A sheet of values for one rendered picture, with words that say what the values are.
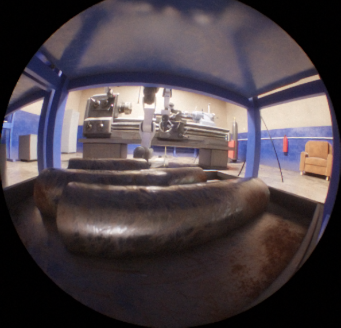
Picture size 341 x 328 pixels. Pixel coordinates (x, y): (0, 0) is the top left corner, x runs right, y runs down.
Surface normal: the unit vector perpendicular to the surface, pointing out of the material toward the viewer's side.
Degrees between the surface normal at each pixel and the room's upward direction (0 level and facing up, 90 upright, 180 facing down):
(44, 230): 0
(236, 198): 50
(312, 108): 90
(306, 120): 90
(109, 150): 90
